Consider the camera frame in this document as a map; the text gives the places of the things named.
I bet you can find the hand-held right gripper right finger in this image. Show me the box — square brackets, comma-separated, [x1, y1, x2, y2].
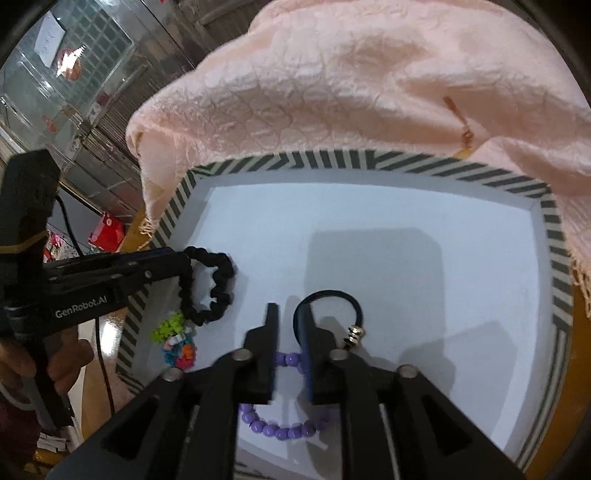
[299, 305, 527, 480]

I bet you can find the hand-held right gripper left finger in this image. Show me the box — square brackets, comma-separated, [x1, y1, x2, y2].
[73, 303, 281, 480]

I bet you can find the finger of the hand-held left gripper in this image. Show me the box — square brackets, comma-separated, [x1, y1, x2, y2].
[46, 247, 192, 301]

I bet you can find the black hair tie with bead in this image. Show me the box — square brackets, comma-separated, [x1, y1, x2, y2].
[293, 290, 365, 354]

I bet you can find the black scrunchie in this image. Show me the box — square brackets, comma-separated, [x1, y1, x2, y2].
[178, 246, 235, 326]

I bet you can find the striped white tray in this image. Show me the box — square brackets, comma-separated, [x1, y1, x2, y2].
[115, 150, 571, 470]

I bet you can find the person's left hand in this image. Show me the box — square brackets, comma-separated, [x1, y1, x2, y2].
[0, 326, 96, 393]

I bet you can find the red box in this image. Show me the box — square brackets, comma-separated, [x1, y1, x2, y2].
[88, 211, 125, 252]

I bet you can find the clear plastic organizer box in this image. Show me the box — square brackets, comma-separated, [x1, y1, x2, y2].
[0, 0, 153, 139]

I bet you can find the pink textured cloth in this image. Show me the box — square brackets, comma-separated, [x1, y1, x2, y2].
[126, 0, 591, 319]

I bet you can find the colourful bead bracelet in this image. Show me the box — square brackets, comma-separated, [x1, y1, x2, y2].
[151, 312, 197, 371]

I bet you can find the purple bead bracelet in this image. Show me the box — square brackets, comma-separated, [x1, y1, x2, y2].
[239, 353, 334, 441]

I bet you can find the black cable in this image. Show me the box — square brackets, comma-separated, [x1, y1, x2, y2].
[54, 194, 114, 412]

